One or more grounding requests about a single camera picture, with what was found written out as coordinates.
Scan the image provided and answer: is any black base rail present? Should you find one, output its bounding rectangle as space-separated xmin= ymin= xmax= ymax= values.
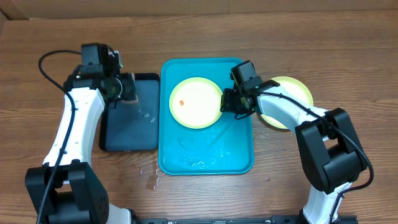
xmin=133 ymin=214 xmax=358 ymax=224

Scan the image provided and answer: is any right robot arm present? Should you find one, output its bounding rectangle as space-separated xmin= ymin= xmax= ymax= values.
xmin=220 ymin=60 xmax=374 ymax=224

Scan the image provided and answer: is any yellow-green plate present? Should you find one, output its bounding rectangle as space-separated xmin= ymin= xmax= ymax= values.
xmin=169 ymin=77 xmax=222 ymax=129
xmin=261 ymin=77 xmax=313 ymax=129

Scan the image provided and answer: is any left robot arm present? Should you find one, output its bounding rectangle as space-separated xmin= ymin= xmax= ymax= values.
xmin=25 ymin=44 xmax=140 ymax=224

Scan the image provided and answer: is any black water tray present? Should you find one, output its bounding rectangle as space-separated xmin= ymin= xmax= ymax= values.
xmin=99 ymin=73 xmax=160 ymax=152

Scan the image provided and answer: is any green brown sponge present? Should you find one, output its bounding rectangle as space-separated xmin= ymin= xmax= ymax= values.
xmin=131 ymin=73 xmax=142 ymax=114

